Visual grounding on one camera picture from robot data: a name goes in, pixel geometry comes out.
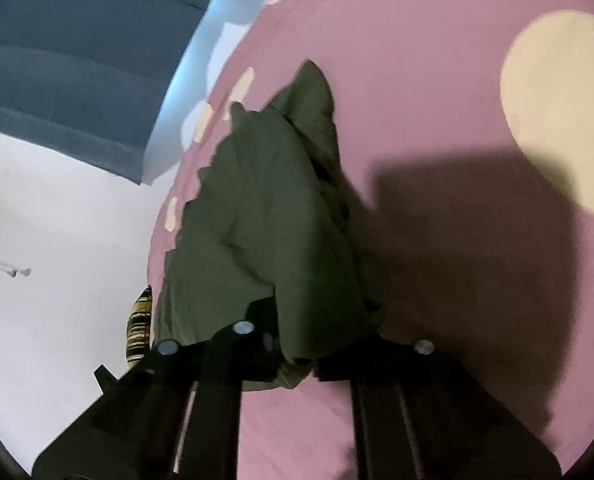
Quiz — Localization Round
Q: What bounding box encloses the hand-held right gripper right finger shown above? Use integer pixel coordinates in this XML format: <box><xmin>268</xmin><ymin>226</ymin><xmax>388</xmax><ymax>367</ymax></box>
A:
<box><xmin>313</xmin><ymin>332</ymin><xmax>562</xmax><ymax>480</ymax></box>

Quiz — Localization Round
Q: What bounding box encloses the blue curtain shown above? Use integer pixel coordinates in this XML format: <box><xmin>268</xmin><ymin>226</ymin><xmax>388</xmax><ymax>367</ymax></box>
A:
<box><xmin>0</xmin><ymin>0</ymin><xmax>243</xmax><ymax>186</ymax></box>

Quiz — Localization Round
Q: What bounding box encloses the olive green jacket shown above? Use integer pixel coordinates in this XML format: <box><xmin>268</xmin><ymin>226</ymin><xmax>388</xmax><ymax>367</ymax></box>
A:
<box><xmin>154</xmin><ymin>59</ymin><xmax>385</xmax><ymax>392</ymax></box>

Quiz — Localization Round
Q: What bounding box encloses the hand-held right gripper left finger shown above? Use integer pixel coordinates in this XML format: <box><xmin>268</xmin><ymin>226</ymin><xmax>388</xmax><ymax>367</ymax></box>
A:
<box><xmin>32</xmin><ymin>297</ymin><xmax>283</xmax><ymax>480</ymax></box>

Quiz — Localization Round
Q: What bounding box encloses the striped brown pillow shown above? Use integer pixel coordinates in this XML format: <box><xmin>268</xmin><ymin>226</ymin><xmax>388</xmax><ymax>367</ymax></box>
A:
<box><xmin>126</xmin><ymin>285</ymin><xmax>154</xmax><ymax>368</ymax></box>

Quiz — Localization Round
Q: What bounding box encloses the pink dotted bedsheet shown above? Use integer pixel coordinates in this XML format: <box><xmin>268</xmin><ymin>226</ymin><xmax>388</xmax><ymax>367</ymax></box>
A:
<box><xmin>147</xmin><ymin>0</ymin><xmax>594</xmax><ymax>480</ymax></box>

